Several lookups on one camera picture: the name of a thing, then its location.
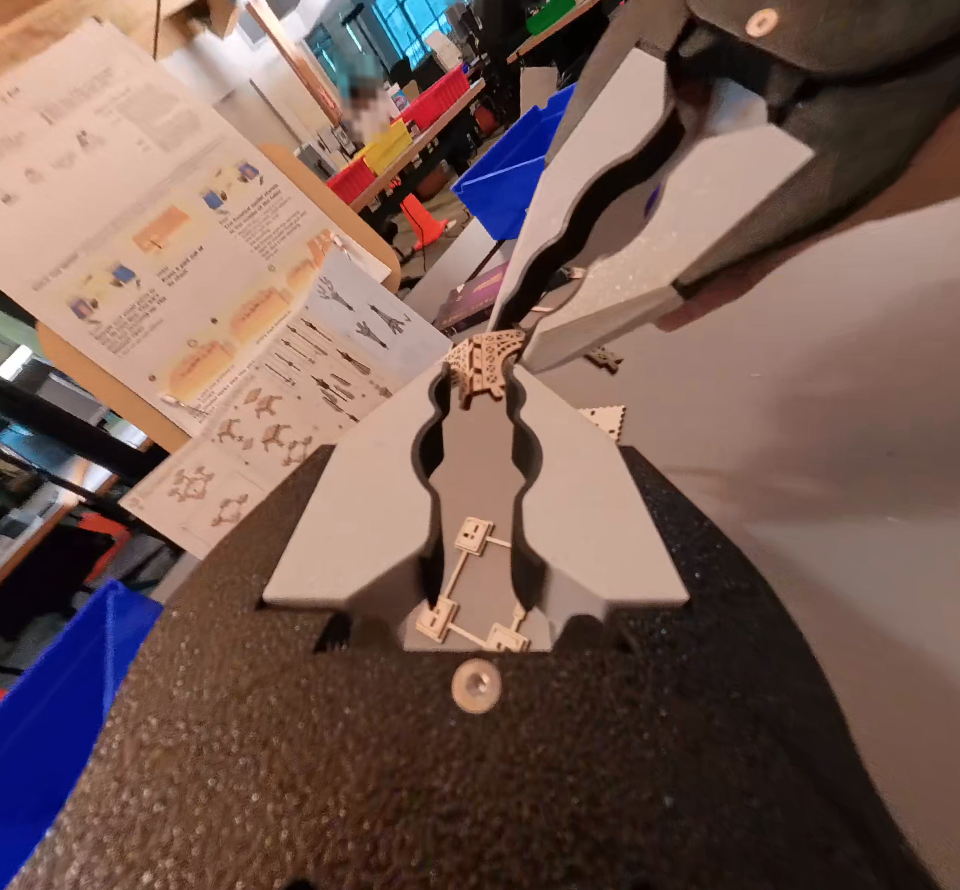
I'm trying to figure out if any wooden frame piece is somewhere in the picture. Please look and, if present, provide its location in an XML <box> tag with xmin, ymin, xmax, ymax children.
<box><xmin>414</xmin><ymin>517</ymin><xmax>535</xmax><ymax>653</ymax></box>

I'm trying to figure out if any parts diagram sheet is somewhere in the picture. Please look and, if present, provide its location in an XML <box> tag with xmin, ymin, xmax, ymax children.
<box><xmin>118</xmin><ymin>248</ymin><xmax>453</xmax><ymax>561</ymax></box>

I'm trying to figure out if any rounded plywood board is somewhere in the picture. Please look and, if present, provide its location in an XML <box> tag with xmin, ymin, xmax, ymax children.
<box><xmin>36</xmin><ymin>142</ymin><xmax>403</xmax><ymax>456</ymax></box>

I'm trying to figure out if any green plastic bin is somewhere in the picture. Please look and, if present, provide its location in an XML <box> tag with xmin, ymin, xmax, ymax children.
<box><xmin>525</xmin><ymin>0</ymin><xmax>578</xmax><ymax>36</ymax></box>

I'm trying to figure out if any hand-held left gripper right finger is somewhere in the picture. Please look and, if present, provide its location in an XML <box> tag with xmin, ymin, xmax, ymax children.
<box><xmin>507</xmin><ymin>365</ymin><xmax>691</xmax><ymax>619</ymax></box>

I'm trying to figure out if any yellow plastic bin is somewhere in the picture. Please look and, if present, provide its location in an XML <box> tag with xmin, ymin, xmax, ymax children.
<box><xmin>362</xmin><ymin>121</ymin><xmax>415</xmax><ymax>176</ymax></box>

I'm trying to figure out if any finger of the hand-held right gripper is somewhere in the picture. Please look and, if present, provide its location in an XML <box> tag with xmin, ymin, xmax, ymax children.
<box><xmin>521</xmin><ymin>121</ymin><xmax>817</xmax><ymax>375</ymax></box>
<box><xmin>486</xmin><ymin>46</ymin><xmax>685</xmax><ymax>336</ymax></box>

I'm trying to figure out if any orange traffic cone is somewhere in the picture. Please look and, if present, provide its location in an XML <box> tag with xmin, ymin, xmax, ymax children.
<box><xmin>399</xmin><ymin>192</ymin><xmax>451</xmax><ymax>255</ymax></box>

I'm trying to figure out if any colour printed instruction sheet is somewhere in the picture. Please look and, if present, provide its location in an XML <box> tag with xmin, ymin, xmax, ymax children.
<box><xmin>0</xmin><ymin>18</ymin><xmax>393</xmax><ymax>439</ymax></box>

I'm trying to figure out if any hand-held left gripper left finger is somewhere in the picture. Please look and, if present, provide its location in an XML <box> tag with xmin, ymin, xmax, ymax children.
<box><xmin>262</xmin><ymin>365</ymin><xmax>453</xmax><ymax>617</ymax></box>

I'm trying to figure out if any red plastic bin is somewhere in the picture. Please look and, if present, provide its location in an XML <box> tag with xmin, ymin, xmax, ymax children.
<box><xmin>327</xmin><ymin>157</ymin><xmax>378</xmax><ymax>206</ymax></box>
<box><xmin>390</xmin><ymin>65</ymin><xmax>475</xmax><ymax>132</ymax></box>

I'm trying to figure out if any purple puzzle box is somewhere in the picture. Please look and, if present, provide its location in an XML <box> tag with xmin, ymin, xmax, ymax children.
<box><xmin>433</xmin><ymin>263</ymin><xmax>520</xmax><ymax>333</ymax></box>

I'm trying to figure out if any person's right hand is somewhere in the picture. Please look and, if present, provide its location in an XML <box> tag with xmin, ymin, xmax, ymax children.
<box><xmin>658</xmin><ymin>271</ymin><xmax>760</xmax><ymax>333</ymax></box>

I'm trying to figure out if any blue plastic bin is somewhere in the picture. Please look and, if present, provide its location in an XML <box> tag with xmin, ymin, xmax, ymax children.
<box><xmin>450</xmin><ymin>83</ymin><xmax>579</xmax><ymax>242</ymax></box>
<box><xmin>0</xmin><ymin>578</ymin><xmax>165</xmax><ymax>890</ymax></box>

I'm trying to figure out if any small square wooden plate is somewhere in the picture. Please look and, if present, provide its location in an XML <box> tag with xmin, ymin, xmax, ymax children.
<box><xmin>577</xmin><ymin>404</ymin><xmax>628</xmax><ymax>445</ymax></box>

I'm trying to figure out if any wooden lattice arch piece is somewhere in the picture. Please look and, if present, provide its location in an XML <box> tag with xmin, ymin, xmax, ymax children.
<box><xmin>444</xmin><ymin>329</ymin><xmax>528</xmax><ymax>411</ymax></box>

